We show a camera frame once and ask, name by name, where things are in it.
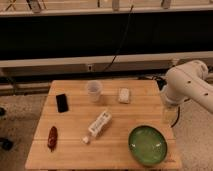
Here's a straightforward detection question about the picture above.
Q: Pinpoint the black hanging cable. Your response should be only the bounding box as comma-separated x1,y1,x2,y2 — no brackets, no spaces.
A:
101,4,135,73

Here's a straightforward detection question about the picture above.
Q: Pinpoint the black rectangular phone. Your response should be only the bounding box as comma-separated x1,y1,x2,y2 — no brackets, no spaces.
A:
56,94,69,113

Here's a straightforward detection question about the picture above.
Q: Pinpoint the black cable right side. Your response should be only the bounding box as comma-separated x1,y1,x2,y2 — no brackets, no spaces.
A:
170,106,181,129

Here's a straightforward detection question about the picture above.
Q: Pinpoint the clear plastic cup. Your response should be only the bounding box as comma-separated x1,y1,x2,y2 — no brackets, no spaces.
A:
85,80,102,102

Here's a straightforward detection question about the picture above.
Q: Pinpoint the white wall socket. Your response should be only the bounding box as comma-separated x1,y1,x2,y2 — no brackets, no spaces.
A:
88,65,93,72

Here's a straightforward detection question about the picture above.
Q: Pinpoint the green ceramic bowl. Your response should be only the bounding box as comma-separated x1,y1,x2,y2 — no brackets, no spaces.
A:
128,125,168,167

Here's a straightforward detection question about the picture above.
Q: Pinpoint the white plastic bottle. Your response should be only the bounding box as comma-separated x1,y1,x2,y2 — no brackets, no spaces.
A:
82,111,112,144

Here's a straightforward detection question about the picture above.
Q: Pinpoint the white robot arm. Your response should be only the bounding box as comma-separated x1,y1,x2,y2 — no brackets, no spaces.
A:
160,60,213,127

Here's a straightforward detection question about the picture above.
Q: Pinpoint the wooden table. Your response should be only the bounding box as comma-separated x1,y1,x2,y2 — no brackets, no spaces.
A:
25,80,182,170

